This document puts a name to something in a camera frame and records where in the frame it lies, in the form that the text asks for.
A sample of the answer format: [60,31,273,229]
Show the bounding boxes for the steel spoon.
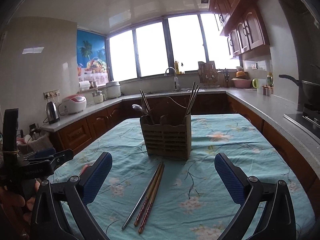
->
[131,104,151,124]

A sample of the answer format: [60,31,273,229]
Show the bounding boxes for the wall power socket strip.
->
[43,89,60,100]

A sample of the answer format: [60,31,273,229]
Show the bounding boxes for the person left hand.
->
[1,187,35,239]

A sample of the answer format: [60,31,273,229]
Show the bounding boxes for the wooden utensil holder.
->
[140,115,191,160]

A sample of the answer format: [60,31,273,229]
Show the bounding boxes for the upper wooden cabinets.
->
[209,0,270,57]

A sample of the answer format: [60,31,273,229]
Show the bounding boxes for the crossing brown chopstick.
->
[139,89,154,124]

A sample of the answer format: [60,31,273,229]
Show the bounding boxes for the tropical fruit poster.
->
[76,29,109,86]

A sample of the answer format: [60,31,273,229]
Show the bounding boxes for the red patterned chopstick one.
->
[134,162,163,226]

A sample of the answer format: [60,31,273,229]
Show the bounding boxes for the green mug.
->
[252,78,259,89]

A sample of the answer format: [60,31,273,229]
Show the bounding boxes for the spice jar rack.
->
[263,72,273,96]

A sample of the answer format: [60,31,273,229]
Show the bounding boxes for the red white rice cooker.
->
[58,94,87,115]

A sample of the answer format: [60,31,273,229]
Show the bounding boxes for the black wok with handle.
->
[278,74,319,107]

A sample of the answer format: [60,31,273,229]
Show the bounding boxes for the yellow oil bottle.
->
[174,61,180,74]

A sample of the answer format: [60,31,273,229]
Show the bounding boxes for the kitchen sink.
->
[146,88,191,95]

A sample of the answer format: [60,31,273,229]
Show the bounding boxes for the red patterned chopstick two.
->
[138,164,164,234]

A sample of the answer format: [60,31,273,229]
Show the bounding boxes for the wooden dish rack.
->
[198,61,218,87]

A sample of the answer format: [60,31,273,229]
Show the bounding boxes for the gas stove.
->
[284,103,320,143]

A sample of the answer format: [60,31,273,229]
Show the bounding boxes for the pink plastic basin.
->
[232,77,252,88]

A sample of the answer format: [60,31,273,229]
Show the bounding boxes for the red white peeler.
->
[79,164,89,176]

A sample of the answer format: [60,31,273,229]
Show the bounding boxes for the steel electric kettle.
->
[46,101,60,124]

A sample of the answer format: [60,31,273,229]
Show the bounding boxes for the steel chopstick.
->
[187,85,200,115]
[121,163,162,230]

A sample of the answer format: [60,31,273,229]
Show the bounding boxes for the paper towel roll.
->
[79,80,91,92]

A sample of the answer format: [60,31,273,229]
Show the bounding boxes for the floral teal tablecloth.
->
[50,114,315,239]

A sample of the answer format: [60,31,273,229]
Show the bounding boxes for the chrome kitchen faucet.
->
[164,66,181,92]

